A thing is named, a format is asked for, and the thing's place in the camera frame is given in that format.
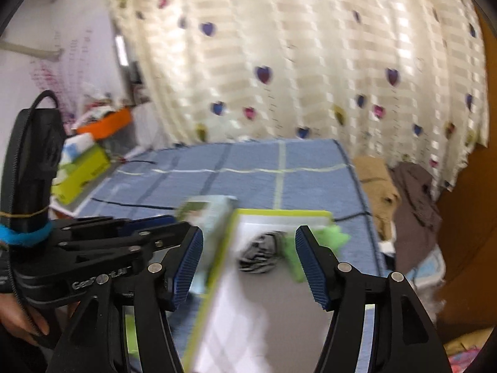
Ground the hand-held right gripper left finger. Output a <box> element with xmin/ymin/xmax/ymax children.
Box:
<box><xmin>47</xmin><ymin>225</ymin><xmax>204</xmax><ymax>373</ymax></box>

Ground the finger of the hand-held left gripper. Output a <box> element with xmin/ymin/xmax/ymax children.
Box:
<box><xmin>58</xmin><ymin>214</ymin><xmax>177</xmax><ymax>237</ymax></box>
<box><xmin>58</xmin><ymin>222</ymin><xmax>193</xmax><ymax>267</ymax></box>

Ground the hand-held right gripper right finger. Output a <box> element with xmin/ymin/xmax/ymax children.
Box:
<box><xmin>294</xmin><ymin>224</ymin><xmax>445</xmax><ymax>373</ymax></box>

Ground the bright green cloth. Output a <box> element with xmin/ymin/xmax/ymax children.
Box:
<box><xmin>281</xmin><ymin>225</ymin><xmax>352</xmax><ymax>284</ymax></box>

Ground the zebra striped sock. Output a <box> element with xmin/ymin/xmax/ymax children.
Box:
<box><xmin>238</xmin><ymin>231</ymin><xmax>282</xmax><ymax>274</ymax></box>

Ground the green-rimmed white box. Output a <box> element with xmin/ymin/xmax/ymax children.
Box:
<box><xmin>182</xmin><ymin>208</ymin><xmax>377</xmax><ymax>373</ymax></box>

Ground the person's left hand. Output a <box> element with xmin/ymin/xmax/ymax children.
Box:
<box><xmin>0</xmin><ymin>291</ymin><xmax>51</xmax><ymax>338</ymax></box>

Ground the white blue tissue box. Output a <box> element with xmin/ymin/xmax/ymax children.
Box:
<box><xmin>58</xmin><ymin>132</ymin><xmax>98</xmax><ymax>164</ymax></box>

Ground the lime green cardboard box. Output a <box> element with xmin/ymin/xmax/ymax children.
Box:
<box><xmin>52</xmin><ymin>145</ymin><xmax>113</xmax><ymax>206</ymax></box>

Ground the light blue wet wipes pack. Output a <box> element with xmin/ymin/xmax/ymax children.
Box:
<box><xmin>175</xmin><ymin>196</ymin><xmax>239</xmax><ymax>296</ymax></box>

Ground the white side table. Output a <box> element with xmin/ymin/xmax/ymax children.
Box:
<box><xmin>50</xmin><ymin>198</ymin><xmax>92</xmax><ymax>219</ymax></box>

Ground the orange-lidded clear storage bin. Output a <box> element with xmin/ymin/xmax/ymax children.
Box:
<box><xmin>75</xmin><ymin>108</ymin><xmax>138</xmax><ymax>160</ymax></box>

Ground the blue checkered blanket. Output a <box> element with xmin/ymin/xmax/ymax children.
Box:
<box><xmin>74</xmin><ymin>138</ymin><xmax>389</xmax><ymax>373</ymax></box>

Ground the tan garment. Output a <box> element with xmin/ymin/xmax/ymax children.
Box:
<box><xmin>351</xmin><ymin>155</ymin><xmax>402</xmax><ymax>242</ymax></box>

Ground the light blue bag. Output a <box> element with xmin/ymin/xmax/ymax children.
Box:
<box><xmin>404</xmin><ymin>246</ymin><xmax>445</xmax><ymax>292</ymax></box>

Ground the brown garment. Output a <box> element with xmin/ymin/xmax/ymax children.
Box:
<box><xmin>390</xmin><ymin>161</ymin><xmax>443</xmax><ymax>276</ymax></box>

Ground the brown wooden furniture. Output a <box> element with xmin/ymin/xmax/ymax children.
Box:
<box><xmin>435</xmin><ymin>8</ymin><xmax>497</xmax><ymax>343</ymax></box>

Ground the yellow pink cloth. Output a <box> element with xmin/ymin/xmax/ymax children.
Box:
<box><xmin>443</xmin><ymin>328</ymin><xmax>492</xmax><ymax>362</ymax></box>

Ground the cream heart-print curtain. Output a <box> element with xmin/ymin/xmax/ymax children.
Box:
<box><xmin>97</xmin><ymin>0</ymin><xmax>490</xmax><ymax>193</ymax></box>

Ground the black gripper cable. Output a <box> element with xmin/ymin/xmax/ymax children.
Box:
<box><xmin>0</xmin><ymin>90</ymin><xmax>61</xmax><ymax>338</ymax></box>

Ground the grey wall pipe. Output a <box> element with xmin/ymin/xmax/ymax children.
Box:
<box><xmin>0</xmin><ymin>41</ymin><xmax>63</xmax><ymax>62</ymax></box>

